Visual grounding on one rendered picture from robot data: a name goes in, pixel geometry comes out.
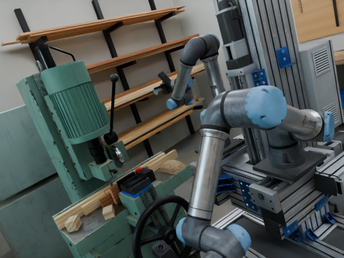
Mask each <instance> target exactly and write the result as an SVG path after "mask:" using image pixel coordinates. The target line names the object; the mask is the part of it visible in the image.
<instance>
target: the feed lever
mask: <svg viewBox="0 0 344 258"><path fill-rule="evenodd" d="M118 79H119V77H118V75H117V74H112V75H111V76H110V80H111V81H112V101H111V120H110V132H109V133H106V134H104V136H103V137H104V140H105V142H106V144H108V145H111V144H113V143H115V142H117V141H118V136H117V134H116V133H115V132H114V131H113V120H114V104H115V87H116V82H117V81H118Z"/></svg>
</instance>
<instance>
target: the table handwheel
mask: <svg viewBox="0 0 344 258"><path fill-rule="evenodd" d="M167 203H177V205H176V208H175V211H174V214H173V216H172V218H171V220H170V223H169V225H168V226H167V225H163V226H160V225H154V223H153V222H151V223H149V224H148V225H147V226H146V227H144V225H145V223H146V221H147V220H148V218H149V217H150V215H151V214H152V213H153V212H154V211H155V210H156V209H157V208H158V207H160V206H162V205H164V204H167ZM181 206H182V207H183V208H184V209H185V210H186V212H187V211H188V206H189V203H188V202H187V201H186V200H185V199H184V198H182V197H180V196H176V195H167V196H163V197H160V198H158V199H156V200H154V201H153V202H152V203H151V204H149V205H148V206H147V208H146V209H145V210H144V211H143V213H142V214H141V216H140V218H139V219H138V221H137V224H136V226H135V229H134V233H133V240H132V250H133V256H134V258H143V256H142V253H141V247H140V246H142V245H145V244H148V243H151V242H154V241H158V240H163V241H164V242H165V243H166V244H167V245H170V246H171V248H172V249H173V251H174V252H175V254H176V255H177V256H178V257H179V258H187V257H188V256H189V254H190V252H191V250H192V247H190V246H187V245H185V247H184V249H183V251H182V252H181V254H180V253H179V251H178V250H177V248H176V246H175V244H174V241H175V239H176V237H177V235H176V230H175V229H174V228H173V225H174V222H175V220H176V217H177V214H178V212H179V210H180V207H181ZM143 228H145V229H147V230H148V231H150V232H152V233H154V234H156V236H154V237H151V238H148V239H145V240H141V235H142V231H143Z"/></svg>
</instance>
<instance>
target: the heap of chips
mask: <svg viewBox="0 0 344 258"><path fill-rule="evenodd" d="M186 166H187V165H184V164H183V163H182V162H180V161H176V160H168V161H166V162H164V163H163V164H162V165H161V166H160V169H159V170H158V171H162V172H165V173H169V174H176V173H177V172H179V171H180V170H182V169H183V168H185V167H186Z"/></svg>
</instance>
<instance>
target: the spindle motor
mask: <svg viewBox="0 0 344 258"><path fill-rule="evenodd" d="M40 76H41V78H42V81H43V83H44V85H45V87H46V89H47V92H48V94H49V95H50V98H51V100H52V103H53V105H54V107H55V109H56V112H57V114H58V116H59V118H60V121H61V123H62V126H63V128H64V130H65V132H66V134H67V137H68V139H69V141H70V143H71V144H80V143H84V142H88V141H90V140H93V139H95V138H98V137H100V136H102V135H103V134H105V133H106V132H107V131H109V130H110V126H109V124H108V121H107V119H106V116H105V114H104V111H103V109H102V106H101V104H100V101H99V99H98V96H97V94H96V91H95V89H94V86H93V84H92V82H91V78H90V76H89V73H88V71H87V68H86V66H85V64H84V62H83V61H82V60H77V61H73V62H69V63H65V64H62V65H59V66H56V67H53V68H50V69H47V70H45V71H43V72H41V75H40Z"/></svg>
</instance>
